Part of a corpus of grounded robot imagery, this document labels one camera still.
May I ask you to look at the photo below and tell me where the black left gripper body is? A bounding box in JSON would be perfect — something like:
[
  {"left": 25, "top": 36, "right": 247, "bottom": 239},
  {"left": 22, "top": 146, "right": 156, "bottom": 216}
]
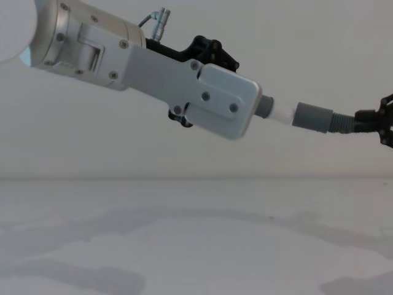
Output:
[{"left": 145, "top": 37, "right": 192, "bottom": 63}]

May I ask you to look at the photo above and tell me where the grey hose with white fitting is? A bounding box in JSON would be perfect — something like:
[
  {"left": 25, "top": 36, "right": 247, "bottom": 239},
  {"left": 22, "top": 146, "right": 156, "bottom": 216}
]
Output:
[{"left": 255, "top": 93, "right": 383, "bottom": 135}]

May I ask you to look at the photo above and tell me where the thin cable with silver plug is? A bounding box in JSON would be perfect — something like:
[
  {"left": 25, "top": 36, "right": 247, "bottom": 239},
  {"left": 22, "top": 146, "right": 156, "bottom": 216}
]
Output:
[{"left": 136, "top": 8, "right": 173, "bottom": 41}]

